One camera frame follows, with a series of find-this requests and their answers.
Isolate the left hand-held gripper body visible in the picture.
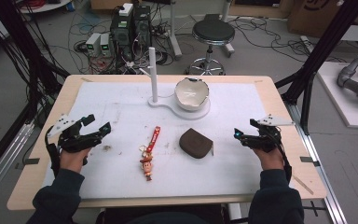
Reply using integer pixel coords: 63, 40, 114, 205
46, 113, 103, 154

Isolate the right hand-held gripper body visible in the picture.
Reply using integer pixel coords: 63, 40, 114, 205
241, 113, 295, 154

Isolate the person's left hand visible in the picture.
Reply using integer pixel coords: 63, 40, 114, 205
59, 147, 91, 175

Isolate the person's right hand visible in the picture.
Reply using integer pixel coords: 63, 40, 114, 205
251, 147, 286, 172

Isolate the white table mat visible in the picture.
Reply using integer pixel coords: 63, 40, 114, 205
42, 81, 296, 201

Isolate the brown pouch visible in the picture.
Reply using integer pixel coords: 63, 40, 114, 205
178, 127, 214, 160

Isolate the grey tape piece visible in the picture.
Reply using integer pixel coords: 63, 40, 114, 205
299, 156, 322, 168
22, 157, 41, 166

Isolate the white eggshell-shaped bowl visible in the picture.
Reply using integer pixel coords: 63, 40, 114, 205
173, 77, 211, 113

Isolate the white stand with pole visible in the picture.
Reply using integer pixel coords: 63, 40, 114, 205
138, 46, 212, 121

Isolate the grey power supply unit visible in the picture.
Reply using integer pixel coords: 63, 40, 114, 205
85, 32, 103, 58
99, 32, 113, 58

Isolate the white floor platform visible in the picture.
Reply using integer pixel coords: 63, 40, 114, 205
316, 61, 358, 131

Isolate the black computer tower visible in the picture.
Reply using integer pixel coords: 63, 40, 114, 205
131, 4, 153, 52
109, 11, 135, 63

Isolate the black round stool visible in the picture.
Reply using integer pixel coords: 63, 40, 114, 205
185, 18, 237, 77

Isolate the person's dark clothed lap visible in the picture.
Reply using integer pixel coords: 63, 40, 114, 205
95, 203, 231, 224

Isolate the white box on computer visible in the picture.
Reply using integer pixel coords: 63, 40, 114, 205
117, 2, 134, 18

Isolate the white table leg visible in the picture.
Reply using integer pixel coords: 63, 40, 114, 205
167, 0, 184, 61

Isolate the cardboard box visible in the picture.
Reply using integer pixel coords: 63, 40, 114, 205
286, 0, 358, 39

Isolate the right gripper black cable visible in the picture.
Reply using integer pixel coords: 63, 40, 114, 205
274, 136, 294, 185

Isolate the red strap cowboy doll keychain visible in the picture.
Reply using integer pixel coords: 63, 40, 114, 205
139, 125, 162, 182

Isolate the bundle of black cables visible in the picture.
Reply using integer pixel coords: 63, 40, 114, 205
0, 6, 63, 129

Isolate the aluminium rail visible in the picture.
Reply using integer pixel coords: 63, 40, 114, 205
0, 121, 35, 208
285, 102, 349, 224

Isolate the black floor cable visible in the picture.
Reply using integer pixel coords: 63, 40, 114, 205
228, 16, 351, 64

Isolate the black frame strut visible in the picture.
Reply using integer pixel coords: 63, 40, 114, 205
0, 0, 71, 94
274, 0, 358, 135

